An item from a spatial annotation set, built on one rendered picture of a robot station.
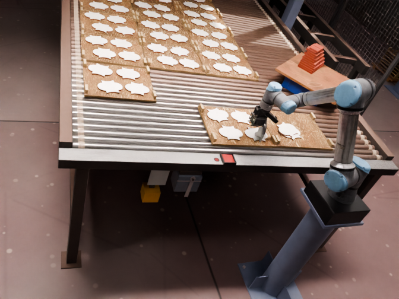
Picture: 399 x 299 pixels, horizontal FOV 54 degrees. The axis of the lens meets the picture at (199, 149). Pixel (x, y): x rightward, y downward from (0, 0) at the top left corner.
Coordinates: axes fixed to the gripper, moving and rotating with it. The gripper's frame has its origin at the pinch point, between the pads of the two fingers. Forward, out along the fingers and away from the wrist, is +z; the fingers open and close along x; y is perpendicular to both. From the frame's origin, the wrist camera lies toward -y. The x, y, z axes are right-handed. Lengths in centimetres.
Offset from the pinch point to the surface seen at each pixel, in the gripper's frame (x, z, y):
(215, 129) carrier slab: -3.5, 0.4, 25.4
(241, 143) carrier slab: 8.5, 0.5, 12.4
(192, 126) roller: -7.0, 2.2, 37.9
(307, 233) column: 53, 28, -23
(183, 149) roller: 12.9, 2.2, 48.0
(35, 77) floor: -180, 93, 128
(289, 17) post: -171, -7, -102
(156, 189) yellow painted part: 22, 24, 60
